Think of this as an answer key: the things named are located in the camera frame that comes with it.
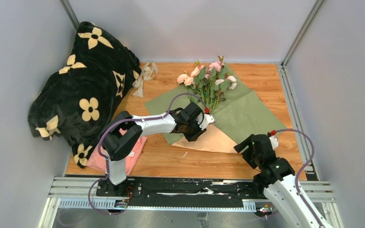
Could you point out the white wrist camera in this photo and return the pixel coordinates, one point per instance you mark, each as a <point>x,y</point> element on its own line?
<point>273,139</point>
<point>204,120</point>

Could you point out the pink folded cloth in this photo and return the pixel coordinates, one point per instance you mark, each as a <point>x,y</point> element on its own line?
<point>97,162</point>

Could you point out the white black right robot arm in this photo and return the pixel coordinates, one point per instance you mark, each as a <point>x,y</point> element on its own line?
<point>278,182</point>

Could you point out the black blanket with cream flowers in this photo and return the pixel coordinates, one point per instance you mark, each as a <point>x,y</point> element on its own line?
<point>80,99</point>

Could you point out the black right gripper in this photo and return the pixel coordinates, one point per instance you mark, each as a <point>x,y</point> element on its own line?
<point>240,146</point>

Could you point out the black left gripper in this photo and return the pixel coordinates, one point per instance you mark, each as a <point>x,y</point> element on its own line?
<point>194,137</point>

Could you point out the green and tan wrapping paper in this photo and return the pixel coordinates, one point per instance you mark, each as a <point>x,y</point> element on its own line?
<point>242,114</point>

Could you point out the beige ribbon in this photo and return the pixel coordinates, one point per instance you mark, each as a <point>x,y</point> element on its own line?
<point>148,72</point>

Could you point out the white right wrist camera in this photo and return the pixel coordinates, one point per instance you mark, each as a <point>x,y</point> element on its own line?
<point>273,139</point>

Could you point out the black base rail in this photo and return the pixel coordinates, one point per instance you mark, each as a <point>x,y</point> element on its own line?
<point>172,194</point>

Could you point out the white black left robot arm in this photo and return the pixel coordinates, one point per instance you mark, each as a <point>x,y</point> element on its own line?
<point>121,135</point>

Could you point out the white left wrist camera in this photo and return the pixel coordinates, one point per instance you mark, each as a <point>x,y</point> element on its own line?
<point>204,120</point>

